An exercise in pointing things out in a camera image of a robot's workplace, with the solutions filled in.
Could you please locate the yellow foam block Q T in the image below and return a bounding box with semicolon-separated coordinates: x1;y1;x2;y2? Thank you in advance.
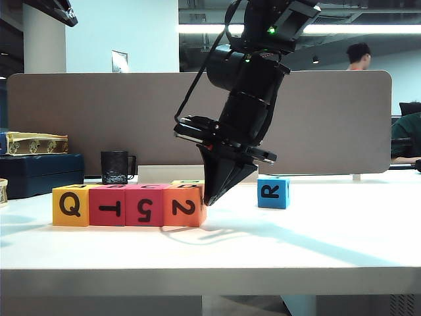
52;184;90;228

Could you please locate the gold decorated box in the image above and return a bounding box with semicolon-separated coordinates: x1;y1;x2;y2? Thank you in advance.
0;131;70;157

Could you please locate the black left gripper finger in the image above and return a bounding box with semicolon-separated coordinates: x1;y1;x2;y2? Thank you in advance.
22;0;79;28

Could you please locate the pink foam block T B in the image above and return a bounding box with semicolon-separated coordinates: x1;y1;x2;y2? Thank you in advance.
88;184;126;227

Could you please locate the pink foam block 5 4 C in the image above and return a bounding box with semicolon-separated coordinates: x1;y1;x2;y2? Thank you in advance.
124;184;164;227

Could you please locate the beige cable tray lid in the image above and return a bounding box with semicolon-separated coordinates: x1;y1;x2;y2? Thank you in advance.
137;164;260;186

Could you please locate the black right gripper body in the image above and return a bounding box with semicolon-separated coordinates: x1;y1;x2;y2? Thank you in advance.
197;131;278;167

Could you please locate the framed wall sign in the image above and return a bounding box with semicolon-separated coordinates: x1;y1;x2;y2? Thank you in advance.
111;50;129;74

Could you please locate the blue foam block R 3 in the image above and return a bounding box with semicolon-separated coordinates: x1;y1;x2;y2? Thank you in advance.
257;177;291;209

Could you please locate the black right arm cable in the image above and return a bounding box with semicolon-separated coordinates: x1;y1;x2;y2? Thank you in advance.
173;0;245;126

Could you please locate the white table leg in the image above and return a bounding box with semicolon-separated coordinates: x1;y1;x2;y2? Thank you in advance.
281;295;318;316

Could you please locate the orange foam block 2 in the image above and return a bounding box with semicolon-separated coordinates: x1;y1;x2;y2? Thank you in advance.
162;186;207;228

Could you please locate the person in orange shirt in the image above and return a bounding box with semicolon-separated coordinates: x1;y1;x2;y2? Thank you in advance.
345;42;372;72

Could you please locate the black mug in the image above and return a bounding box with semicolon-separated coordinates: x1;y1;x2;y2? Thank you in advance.
100;151;137;185

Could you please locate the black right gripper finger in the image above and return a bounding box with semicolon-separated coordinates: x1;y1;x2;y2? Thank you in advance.
210;165;260;207
199;149;238;207

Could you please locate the dark blue case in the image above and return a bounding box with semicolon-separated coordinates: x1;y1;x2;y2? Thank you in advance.
0;153;86;200

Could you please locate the brown desk divider panel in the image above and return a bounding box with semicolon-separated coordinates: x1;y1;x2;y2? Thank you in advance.
7;70;393;176

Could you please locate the green foam block U Q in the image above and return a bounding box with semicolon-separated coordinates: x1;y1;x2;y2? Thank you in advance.
170;179;205;190

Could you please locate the person in dark green shirt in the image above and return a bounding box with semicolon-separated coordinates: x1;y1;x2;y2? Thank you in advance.
390;111;421;165

